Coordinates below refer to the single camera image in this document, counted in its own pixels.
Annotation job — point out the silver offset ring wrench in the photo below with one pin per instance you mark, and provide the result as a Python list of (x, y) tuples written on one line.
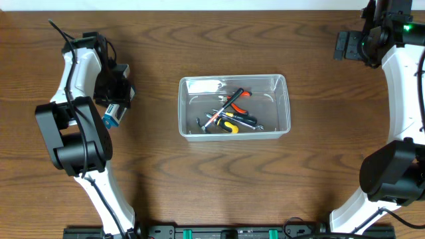
[(254, 127)]

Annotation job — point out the slim black yellow screwdriver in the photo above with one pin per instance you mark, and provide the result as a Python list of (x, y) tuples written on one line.
[(246, 119)]

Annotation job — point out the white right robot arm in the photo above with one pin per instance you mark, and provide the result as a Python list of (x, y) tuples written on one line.
[(393, 176)]

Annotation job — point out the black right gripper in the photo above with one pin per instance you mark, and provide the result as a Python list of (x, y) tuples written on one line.
[(352, 51)]

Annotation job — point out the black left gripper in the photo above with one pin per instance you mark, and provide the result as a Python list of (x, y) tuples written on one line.
[(121, 97)]

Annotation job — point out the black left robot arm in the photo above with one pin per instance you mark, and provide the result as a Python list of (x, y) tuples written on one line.
[(76, 138)]

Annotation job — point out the clear plastic storage container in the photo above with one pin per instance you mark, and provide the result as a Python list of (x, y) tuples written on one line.
[(265, 98)]

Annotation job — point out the teal white product box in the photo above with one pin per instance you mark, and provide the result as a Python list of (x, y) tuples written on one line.
[(115, 111)]

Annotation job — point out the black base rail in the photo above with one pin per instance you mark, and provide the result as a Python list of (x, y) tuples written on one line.
[(267, 232)]

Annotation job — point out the stubby yellow black screwdriver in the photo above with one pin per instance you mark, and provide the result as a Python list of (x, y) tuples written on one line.
[(225, 125)]

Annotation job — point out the small hammer black handle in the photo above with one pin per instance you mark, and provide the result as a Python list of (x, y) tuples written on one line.
[(227, 103)]

